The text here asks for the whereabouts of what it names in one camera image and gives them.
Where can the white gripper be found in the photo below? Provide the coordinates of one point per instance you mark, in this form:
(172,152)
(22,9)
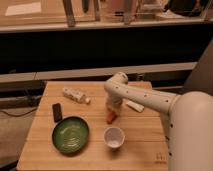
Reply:
(112,107)

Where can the orange-red pepper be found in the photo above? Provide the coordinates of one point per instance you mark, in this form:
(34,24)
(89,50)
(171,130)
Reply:
(111,117)

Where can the white ceramic cup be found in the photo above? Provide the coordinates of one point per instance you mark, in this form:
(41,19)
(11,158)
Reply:
(113,137)

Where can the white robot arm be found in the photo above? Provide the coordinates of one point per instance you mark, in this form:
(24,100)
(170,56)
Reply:
(191,121)

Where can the white sponge block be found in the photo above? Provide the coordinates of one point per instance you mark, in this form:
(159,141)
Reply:
(137,107)

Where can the green bowl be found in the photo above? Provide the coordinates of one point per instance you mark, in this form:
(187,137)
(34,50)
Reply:
(70,135)

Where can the black phone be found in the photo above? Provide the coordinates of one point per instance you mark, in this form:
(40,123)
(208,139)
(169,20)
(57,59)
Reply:
(57,112)

